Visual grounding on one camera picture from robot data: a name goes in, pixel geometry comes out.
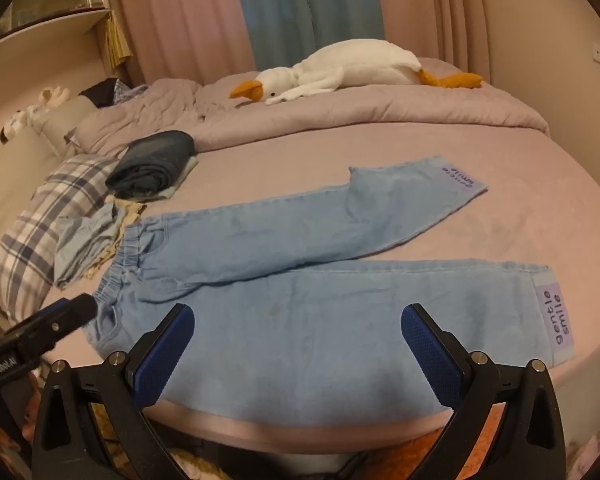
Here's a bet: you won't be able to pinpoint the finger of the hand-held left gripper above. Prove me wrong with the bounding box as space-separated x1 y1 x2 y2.
2 294 98 357

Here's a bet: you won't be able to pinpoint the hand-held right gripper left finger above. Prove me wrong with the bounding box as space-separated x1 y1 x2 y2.
32 304 196 480

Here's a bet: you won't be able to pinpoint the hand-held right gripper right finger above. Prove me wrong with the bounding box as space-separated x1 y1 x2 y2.
401 304 566 480

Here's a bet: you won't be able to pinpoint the light blue denim pants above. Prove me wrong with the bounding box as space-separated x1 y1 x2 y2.
82 154 577 417

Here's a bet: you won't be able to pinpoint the plaid pillow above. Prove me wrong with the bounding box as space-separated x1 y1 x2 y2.
0 155 123 322

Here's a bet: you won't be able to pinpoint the crumpled blue cloth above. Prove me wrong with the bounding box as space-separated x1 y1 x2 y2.
55 205 126 290

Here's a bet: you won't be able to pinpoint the orange fluffy rug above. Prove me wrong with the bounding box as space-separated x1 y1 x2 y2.
370 402 511 480

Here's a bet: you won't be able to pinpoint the cream lace cloth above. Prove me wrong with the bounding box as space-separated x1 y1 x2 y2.
82 197 148 281

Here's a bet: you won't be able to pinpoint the round pink bed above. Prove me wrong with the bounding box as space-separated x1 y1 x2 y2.
0 56 600 456

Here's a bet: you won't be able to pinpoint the pale green folded cloth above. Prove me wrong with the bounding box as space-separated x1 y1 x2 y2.
145 156 200 201

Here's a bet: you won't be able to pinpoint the dark folded clothes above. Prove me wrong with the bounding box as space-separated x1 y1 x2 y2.
105 130 196 199

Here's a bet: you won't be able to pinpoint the small white plush toy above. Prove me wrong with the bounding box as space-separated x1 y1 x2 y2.
39 86 72 109
0 107 33 144

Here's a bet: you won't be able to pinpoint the black garment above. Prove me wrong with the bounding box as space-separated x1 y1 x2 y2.
79 78 126 109

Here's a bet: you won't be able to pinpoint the blue checked garment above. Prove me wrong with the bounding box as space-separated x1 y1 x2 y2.
112 81 150 107

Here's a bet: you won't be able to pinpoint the pink quilted duvet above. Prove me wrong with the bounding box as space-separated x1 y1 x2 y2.
75 56 551 157

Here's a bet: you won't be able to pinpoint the yellow hanging cloth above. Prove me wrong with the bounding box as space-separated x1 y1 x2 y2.
102 12 129 70

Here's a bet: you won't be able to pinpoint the white goose plush toy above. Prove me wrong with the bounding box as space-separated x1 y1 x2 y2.
229 39 485 106

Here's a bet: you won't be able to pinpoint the pink curtain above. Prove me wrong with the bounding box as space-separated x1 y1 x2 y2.
372 0 486 73
105 0 258 86

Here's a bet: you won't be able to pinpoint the blue curtain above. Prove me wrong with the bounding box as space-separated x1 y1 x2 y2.
230 0 386 73

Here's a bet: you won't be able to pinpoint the cream wall shelf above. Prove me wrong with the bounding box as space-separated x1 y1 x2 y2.
0 7 115 55

